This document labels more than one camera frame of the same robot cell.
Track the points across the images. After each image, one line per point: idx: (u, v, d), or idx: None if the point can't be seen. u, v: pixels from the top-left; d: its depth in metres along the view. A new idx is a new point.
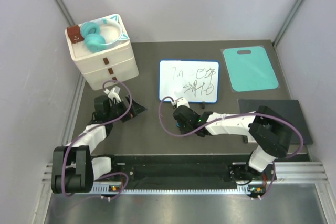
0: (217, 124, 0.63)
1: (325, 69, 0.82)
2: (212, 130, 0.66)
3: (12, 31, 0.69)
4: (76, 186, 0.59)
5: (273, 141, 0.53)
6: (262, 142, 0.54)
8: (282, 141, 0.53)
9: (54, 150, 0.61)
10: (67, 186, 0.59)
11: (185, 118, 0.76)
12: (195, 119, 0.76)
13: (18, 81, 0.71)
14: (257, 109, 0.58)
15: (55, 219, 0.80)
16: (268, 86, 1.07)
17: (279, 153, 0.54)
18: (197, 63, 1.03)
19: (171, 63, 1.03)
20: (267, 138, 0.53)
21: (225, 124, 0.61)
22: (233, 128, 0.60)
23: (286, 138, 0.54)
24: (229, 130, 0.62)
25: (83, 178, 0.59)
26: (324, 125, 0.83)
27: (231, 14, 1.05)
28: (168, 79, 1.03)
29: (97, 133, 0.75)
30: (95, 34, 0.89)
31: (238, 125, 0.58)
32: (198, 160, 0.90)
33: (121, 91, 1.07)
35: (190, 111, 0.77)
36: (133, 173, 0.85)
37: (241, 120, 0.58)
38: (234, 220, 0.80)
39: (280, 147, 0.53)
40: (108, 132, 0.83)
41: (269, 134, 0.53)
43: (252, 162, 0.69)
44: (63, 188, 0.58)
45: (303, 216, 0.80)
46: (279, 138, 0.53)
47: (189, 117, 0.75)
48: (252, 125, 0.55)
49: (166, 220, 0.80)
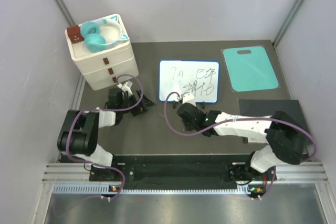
0: (228, 126, 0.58)
1: (326, 69, 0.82)
2: (221, 131, 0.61)
3: (12, 31, 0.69)
4: (80, 146, 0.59)
5: (290, 149, 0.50)
6: (277, 149, 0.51)
8: (298, 149, 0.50)
9: (68, 111, 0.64)
10: (71, 141, 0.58)
11: (190, 117, 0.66)
12: (200, 117, 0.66)
13: (17, 82, 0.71)
14: (272, 115, 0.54)
15: (56, 219, 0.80)
16: (268, 86, 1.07)
17: (293, 160, 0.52)
18: (197, 63, 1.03)
19: (170, 63, 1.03)
20: (285, 145, 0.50)
21: (237, 126, 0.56)
22: (245, 131, 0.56)
23: (301, 145, 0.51)
24: (239, 132, 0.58)
25: (87, 137, 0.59)
26: (324, 126, 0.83)
27: (231, 14, 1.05)
28: (168, 79, 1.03)
29: (108, 120, 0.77)
30: (95, 34, 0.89)
31: (252, 129, 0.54)
32: (198, 160, 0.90)
33: (134, 85, 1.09)
35: (196, 108, 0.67)
36: (133, 173, 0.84)
37: (256, 125, 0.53)
38: (234, 220, 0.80)
39: (296, 155, 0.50)
40: (118, 121, 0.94)
41: (286, 141, 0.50)
43: (254, 163, 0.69)
44: (67, 140, 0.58)
45: (303, 216, 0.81)
46: (295, 145, 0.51)
47: (194, 115, 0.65)
48: (270, 131, 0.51)
49: (166, 220, 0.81)
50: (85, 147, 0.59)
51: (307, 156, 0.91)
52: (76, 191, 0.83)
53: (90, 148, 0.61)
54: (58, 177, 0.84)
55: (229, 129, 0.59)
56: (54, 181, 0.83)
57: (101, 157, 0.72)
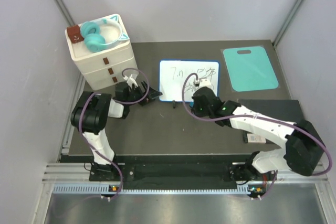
0: (245, 121, 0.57)
1: (326, 69, 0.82)
2: (235, 124, 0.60)
3: (12, 31, 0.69)
4: (92, 123, 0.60)
5: (306, 160, 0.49)
6: (292, 157, 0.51)
8: (312, 161, 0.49)
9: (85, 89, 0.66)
10: (84, 117, 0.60)
11: (206, 102, 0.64)
12: (217, 105, 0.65)
13: (17, 81, 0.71)
14: (297, 123, 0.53)
15: (55, 219, 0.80)
16: (268, 86, 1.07)
17: (304, 173, 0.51)
18: (197, 63, 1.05)
19: (171, 63, 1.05)
20: (302, 156, 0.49)
21: (255, 124, 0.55)
22: (263, 131, 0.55)
23: (315, 158, 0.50)
24: (255, 130, 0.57)
25: (98, 115, 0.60)
26: (323, 125, 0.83)
27: (231, 14, 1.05)
28: (168, 78, 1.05)
29: (117, 113, 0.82)
30: (95, 34, 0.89)
31: (272, 131, 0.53)
32: (198, 160, 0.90)
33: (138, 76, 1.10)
35: (214, 95, 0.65)
36: (133, 173, 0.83)
37: (277, 128, 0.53)
38: (234, 220, 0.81)
39: (310, 168, 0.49)
40: (125, 116, 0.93)
41: (303, 152, 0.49)
43: (256, 162, 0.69)
44: (81, 115, 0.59)
45: (303, 216, 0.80)
46: (310, 157, 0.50)
47: (212, 102, 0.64)
48: (291, 138, 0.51)
49: (166, 220, 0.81)
50: (95, 124, 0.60)
51: None
52: (76, 191, 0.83)
53: (101, 125, 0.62)
54: (58, 177, 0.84)
55: (245, 125, 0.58)
56: (54, 181, 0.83)
57: (104, 147, 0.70)
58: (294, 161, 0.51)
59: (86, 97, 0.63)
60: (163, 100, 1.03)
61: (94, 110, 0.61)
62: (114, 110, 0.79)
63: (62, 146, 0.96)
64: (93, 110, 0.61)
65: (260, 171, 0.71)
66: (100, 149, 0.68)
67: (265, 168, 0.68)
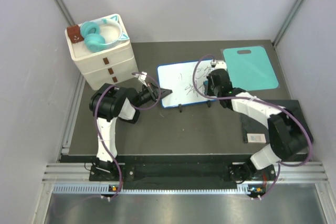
0: (243, 102, 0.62)
1: (325, 70, 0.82)
2: (235, 106, 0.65)
3: (12, 31, 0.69)
4: (107, 110, 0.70)
5: (283, 139, 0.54)
6: (273, 134, 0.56)
8: (292, 145, 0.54)
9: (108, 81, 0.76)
10: (101, 105, 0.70)
11: (218, 82, 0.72)
12: (227, 87, 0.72)
13: (17, 82, 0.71)
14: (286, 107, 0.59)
15: (55, 219, 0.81)
16: (268, 86, 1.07)
17: (283, 155, 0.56)
18: (192, 64, 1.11)
19: (168, 68, 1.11)
20: (281, 135, 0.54)
21: (250, 105, 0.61)
22: (255, 113, 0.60)
23: (296, 144, 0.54)
24: (250, 112, 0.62)
25: (114, 105, 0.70)
26: (323, 125, 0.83)
27: (231, 14, 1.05)
28: (169, 82, 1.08)
29: (128, 113, 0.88)
30: (95, 34, 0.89)
31: (261, 110, 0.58)
32: (198, 160, 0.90)
33: (151, 70, 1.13)
35: (229, 79, 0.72)
36: (133, 173, 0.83)
37: (266, 109, 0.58)
38: (234, 220, 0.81)
39: (287, 148, 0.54)
40: (135, 118, 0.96)
41: (283, 131, 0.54)
43: (254, 156, 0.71)
44: (98, 103, 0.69)
45: (303, 216, 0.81)
46: (290, 140, 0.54)
47: (223, 83, 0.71)
48: (275, 117, 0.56)
49: (166, 220, 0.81)
50: (111, 111, 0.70)
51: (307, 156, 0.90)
52: (76, 191, 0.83)
53: (115, 113, 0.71)
54: (58, 177, 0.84)
55: (243, 106, 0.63)
56: (54, 181, 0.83)
57: (111, 141, 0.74)
58: (276, 142, 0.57)
59: (106, 86, 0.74)
60: (167, 106, 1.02)
61: (111, 99, 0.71)
62: (127, 108, 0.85)
63: (62, 145, 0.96)
64: (109, 99, 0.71)
65: (256, 168, 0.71)
66: (106, 140, 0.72)
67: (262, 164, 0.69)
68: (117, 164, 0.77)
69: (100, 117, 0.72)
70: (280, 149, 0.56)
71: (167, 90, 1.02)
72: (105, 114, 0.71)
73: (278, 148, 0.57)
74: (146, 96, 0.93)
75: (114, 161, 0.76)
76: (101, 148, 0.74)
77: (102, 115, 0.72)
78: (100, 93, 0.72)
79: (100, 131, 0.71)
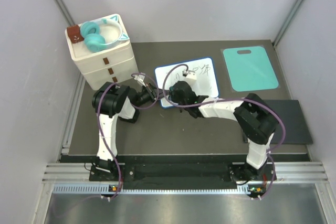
0: (209, 106, 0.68)
1: (325, 70, 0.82)
2: (205, 112, 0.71)
3: (12, 31, 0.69)
4: (110, 106, 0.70)
5: (253, 125, 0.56)
6: (244, 124, 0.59)
8: (264, 128, 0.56)
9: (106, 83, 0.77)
10: (103, 103, 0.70)
11: (182, 95, 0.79)
12: (192, 98, 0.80)
13: (18, 82, 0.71)
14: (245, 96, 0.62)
15: (55, 219, 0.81)
16: (268, 86, 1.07)
17: (262, 140, 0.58)
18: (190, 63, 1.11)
19: (166, 68, 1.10)
20: (250, 123, 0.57)
21: (216, 107, 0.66)
22: (223, 112, 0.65)
23: (269, 126, 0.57)
24: (219, 113, 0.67)
25: (116, 100, 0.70)
26: (324, 125, 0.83)
27: (231, 14, 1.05)
28: (166, 83, 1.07)
29: (128, 113, 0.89)
30: (95, 34, 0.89)
31: (227, 108, 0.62)
32: (198, 160, 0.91)
33: (151, 71, 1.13)
35: (191, 91, 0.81)
36: (133, 173, 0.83)
37: (230, 105, 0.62)
38: (234, 220, 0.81)
39: (260, 132, 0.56)
40: (135, 119, 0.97)
41: (249, 118, 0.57)
43: (249, 158, 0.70)
44: (101, 102, 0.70)
45: (303, 217, 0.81)
46: (262, 125, 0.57)
47: (188, 96, 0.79)
48: (238, 108, 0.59)
49: (166, 220, 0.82)
50: (113, 107, 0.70)
51: (307, 156, 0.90)
52: (76, 191, 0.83)
53: (117, 110, 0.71)
54: (58, 177, 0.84)
55: (211, 110, 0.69)
56: (54, 181, 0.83)
57: (112, 138, 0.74)
58: (251, 133, 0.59)
59: (108, 85, 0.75)
60: (166, 107, 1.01)
61: (113, 96, 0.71)
62: (127, 108, 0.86)
63: (62, 145, 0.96)
64: (112, 96, 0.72)
65: (256, 168, 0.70)
66: (107, 137, 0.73)
67: (258, 162, 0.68)
68: (117, 163, 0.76)
69: (102, 115, 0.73)
70: (258, 138, 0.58)
71: (165, 91, 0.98)
72: (107, 110, 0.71)
73: (255, 137, 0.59)
74: (145, 97, 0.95)
75: (115, 161, 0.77)
76: (102, 147, 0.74)
77: (104, 112, 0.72)
78: (102, 90, 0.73)
79: (101, 128, 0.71)
